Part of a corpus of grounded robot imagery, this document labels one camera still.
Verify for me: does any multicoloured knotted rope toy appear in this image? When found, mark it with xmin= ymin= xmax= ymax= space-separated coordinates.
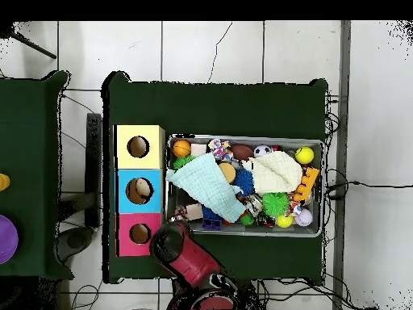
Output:
xmin=173 ymin=204 xmax=190 ymax=222

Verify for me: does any wooden box with three holes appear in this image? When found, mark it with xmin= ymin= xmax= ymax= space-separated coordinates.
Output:
xmin=114 ymin=124 xmax=166 ymax=258

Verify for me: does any shallow clear plastic bin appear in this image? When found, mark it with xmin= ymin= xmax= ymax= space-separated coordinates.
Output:
xmin=164 ymin=133 xmax=326 ymax=238

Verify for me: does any light blue waffle cloth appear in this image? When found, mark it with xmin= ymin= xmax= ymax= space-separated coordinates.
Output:
xmin=165 ymin=152 xmax=247 ymax=224

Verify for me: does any small orange basketball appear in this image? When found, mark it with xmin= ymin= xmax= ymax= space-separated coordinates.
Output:
xmin=171 ymin=139 xmax=192 ymax=158

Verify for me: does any blue spiky rubber ball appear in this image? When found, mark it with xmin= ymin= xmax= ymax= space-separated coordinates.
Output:
xmin=232 ymin=168 xmax=256 ymax=197

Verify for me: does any small brown football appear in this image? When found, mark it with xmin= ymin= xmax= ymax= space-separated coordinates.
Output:
xmin=230 ymin=143 xmax=255 ymax=161

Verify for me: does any small black white soccer ball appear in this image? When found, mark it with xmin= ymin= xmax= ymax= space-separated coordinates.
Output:
xmin=252 ymin=145 xmax=273 ymax=158

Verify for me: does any dark green tablecloth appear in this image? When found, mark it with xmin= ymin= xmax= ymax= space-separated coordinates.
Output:
xmin=0 ymin=70 xmax=73 ymax=280
xmin=101 ymin=70 xmax=329 ymax=285

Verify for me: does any cream waffle cloth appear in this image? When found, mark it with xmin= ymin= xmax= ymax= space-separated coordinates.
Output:
xmin=241 ymin=151 xmax=303 ymax=195

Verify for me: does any green spiky rubber ball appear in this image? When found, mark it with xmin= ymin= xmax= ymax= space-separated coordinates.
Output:
xmin=261 ymin=192 xmax=290 ymax=217

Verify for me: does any yellow tennis ball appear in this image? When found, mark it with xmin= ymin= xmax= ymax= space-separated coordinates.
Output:
xmin=294 ymin=146 xmax=315 ymax=165

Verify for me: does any orange notched foam block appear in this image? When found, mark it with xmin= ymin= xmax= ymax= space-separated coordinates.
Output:
xmin=292 ymin=166 xmax=320 ymax=204

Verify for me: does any white baseball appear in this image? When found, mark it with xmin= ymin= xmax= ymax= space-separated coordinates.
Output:
xmin=294 ymin=207 xmax=314 ymax=228

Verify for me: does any black metal stand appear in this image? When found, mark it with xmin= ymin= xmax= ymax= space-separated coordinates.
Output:
xmin=57 ymin=112 xmax=103 ymax=228

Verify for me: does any dark grey rounded object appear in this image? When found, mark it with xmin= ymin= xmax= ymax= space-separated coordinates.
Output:
xmin=56 ymin=225 xmax=95 ymax=262

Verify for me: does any purple ball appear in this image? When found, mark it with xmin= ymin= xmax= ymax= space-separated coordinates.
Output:
xmin=0 ymin=214 xmax=19 ymax=266

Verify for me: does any black tripod leg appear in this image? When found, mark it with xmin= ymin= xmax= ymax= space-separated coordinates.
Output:
xmin=0 ymin=22 xmax=58 ymax=60

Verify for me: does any black cable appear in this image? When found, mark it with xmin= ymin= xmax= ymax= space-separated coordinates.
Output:
xmin=325 ymin=167 xmax=413 ymax=201

